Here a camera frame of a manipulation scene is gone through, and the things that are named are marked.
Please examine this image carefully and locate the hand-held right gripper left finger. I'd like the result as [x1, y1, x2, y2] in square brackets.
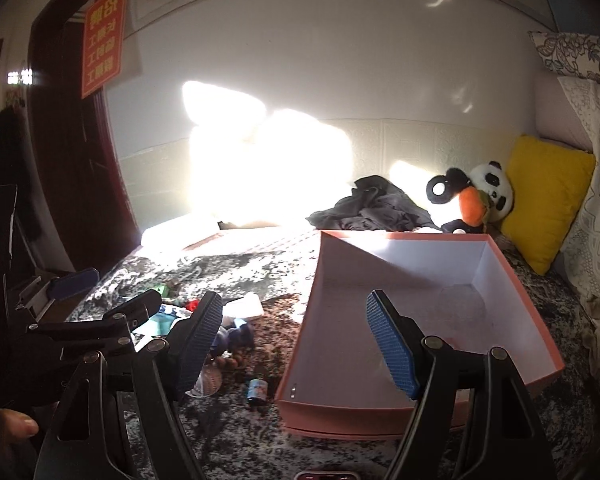
[34, 291, 224, 480]

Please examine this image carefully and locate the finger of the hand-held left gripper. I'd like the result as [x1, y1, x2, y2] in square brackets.
[27, 291, 163, 356]
[17, 267, 101, 318]

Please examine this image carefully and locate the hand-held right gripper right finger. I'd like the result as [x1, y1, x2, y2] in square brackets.
[365, 289, 558, 480]

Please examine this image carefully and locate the pink cardboard box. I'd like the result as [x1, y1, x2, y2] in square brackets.
[274, 230, 565, 442]

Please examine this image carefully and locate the person's left hand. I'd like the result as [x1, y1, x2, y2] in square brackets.
[0, 407, 40, 445]

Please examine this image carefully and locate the teal plastic lid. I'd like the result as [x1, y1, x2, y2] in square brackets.
[141, 310, 182, 337]

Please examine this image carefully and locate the blue toy figure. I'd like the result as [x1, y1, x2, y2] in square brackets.
[212, 322, 256, 352]

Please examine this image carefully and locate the white plastic piece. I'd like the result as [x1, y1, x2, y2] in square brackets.
[222, 291, 265, 322]

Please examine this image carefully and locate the small blue bottle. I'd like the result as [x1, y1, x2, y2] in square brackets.
[246, 374, 269, 404]

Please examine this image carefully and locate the grey patterned blanket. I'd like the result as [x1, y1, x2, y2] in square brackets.
[67, 232, 600, 480]

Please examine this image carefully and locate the white folded pillow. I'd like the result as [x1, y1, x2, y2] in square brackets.
[140, 215, 222, 251]

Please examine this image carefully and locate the dark grey cloth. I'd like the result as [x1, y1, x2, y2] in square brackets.
[306, 175, 443, 233]

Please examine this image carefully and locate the phone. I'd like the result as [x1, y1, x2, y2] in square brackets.
[295, 470, 359, 480]

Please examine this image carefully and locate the panda plush toy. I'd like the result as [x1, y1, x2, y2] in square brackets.
[426, 161, 515, 235]

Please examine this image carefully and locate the yellow pillow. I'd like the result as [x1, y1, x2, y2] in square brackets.
[500, 134, 597, 276]

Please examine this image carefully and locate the lattice window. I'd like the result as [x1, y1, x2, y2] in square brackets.
[0, 40, 37, 93]

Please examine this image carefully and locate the pink headboard cushion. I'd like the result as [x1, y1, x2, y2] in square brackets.
[532, 67, 593, 153]

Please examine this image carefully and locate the floral pillow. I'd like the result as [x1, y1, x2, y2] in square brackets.
[527, 30, 600, 92]

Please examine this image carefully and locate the dark wooden door frame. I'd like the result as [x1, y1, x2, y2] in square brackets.
[27, 0, 141, 273]

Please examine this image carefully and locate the red wall sign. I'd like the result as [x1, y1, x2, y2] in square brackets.
[81, 0, 129, 100]

